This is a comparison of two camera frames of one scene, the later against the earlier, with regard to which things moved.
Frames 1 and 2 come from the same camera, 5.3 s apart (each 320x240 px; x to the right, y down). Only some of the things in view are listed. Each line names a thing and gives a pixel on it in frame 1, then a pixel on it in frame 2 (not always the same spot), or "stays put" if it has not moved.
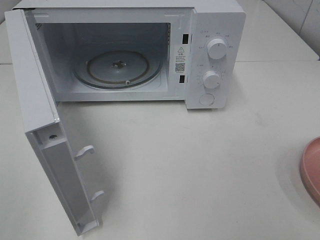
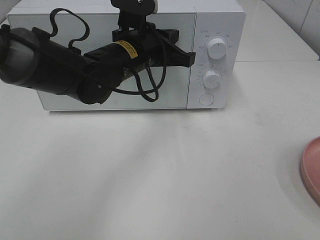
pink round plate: [309, 170] stays put
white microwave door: [57, 156] -> [159, 88]
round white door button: [207, 99] stays put
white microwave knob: [211, 79] stays put
